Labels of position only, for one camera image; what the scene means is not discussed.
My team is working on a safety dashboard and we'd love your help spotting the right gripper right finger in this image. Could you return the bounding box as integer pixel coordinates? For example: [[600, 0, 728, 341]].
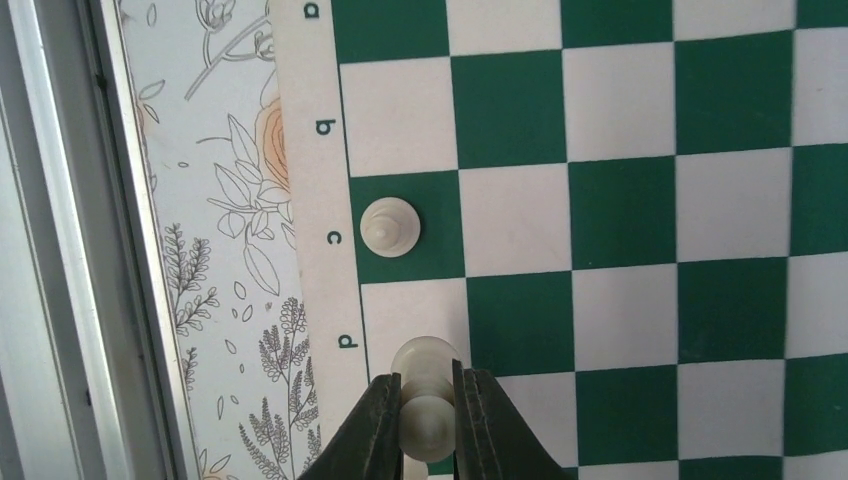
[[452, 359, 567, 480]]

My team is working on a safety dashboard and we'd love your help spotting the green white chessboard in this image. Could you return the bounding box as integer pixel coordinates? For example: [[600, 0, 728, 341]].
[[270, 1, 847, 479]]

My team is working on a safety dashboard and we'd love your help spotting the floral table mat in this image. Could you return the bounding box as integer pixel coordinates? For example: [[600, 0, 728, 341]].
[[117, 1, 322, 479]]

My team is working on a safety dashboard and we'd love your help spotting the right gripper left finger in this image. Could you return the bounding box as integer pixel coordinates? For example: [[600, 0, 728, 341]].
[[300, 373, 403, 480]]

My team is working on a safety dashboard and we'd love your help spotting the white queen piece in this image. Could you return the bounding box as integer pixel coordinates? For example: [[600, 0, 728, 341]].
[[391, 336, 459, 463]]

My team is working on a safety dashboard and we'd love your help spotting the aluminium frame rail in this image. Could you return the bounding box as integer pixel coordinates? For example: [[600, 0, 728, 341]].
[[1, 1, 200, 479]]

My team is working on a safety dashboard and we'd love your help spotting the white king piece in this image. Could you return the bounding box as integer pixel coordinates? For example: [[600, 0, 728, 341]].
[[402, 456, 429, 480]]

